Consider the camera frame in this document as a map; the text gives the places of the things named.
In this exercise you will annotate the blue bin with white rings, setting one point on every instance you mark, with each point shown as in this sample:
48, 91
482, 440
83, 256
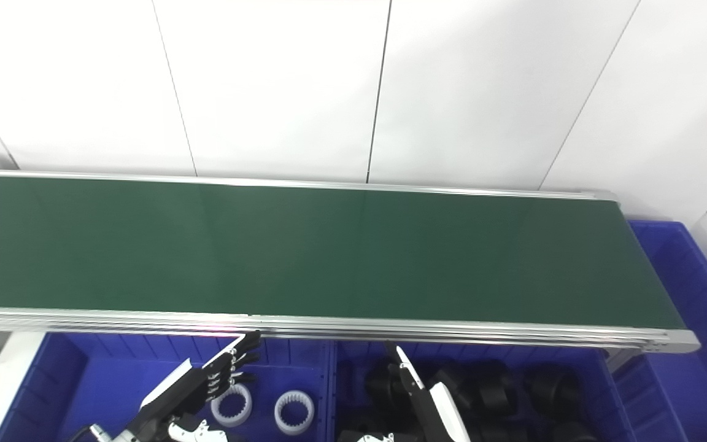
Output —
108, 387

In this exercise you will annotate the empty blue bin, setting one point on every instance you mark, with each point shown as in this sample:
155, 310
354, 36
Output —
685, 294

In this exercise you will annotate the green conveyor belt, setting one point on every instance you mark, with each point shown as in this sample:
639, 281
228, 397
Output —
329, 252
390, 331

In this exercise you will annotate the black round part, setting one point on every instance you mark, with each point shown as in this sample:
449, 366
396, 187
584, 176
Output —
452, 377
381, 383
553, 390
493, 390

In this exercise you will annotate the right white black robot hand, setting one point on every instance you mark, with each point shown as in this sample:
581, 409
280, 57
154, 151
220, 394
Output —
445, 411

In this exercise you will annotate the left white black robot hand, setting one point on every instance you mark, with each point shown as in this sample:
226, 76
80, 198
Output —
175, 393

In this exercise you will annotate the blue bin with black parts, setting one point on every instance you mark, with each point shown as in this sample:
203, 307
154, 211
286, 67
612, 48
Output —
599, 393

